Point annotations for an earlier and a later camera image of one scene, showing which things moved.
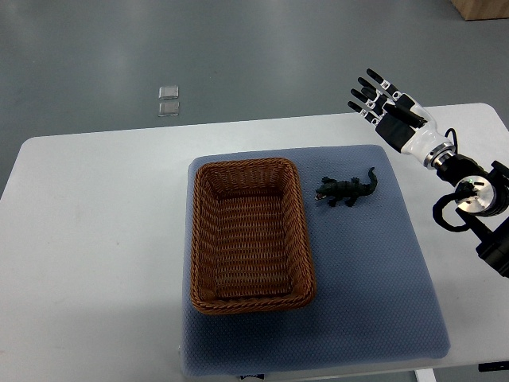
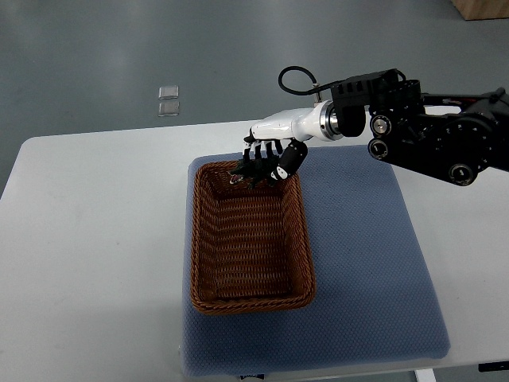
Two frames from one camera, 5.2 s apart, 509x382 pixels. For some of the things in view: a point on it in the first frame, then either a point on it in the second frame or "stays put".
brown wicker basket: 250,246 stays put
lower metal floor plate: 169,109 stays put
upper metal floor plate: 169,92 stays put
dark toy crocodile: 336,190 -> 254,172
